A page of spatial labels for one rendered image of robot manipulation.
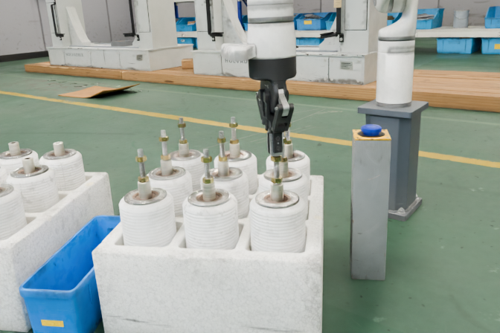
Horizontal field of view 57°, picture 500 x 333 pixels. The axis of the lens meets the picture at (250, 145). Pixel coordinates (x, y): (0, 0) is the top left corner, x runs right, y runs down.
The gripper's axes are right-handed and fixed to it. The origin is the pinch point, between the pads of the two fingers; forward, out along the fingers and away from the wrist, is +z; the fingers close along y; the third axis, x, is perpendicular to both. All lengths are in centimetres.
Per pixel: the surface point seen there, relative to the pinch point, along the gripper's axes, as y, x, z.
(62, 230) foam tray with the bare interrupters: 27, 39, 22
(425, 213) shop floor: 31, -53, 35
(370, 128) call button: 9.4, -22.6, 2.3
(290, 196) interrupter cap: -0.1, -2.4, 9.9
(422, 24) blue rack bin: 384, -296, 5
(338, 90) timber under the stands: 190, -102, 30
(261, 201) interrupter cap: -0.5, 2.9, 9.8
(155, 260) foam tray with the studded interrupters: 1.1, 21.3, 18.2
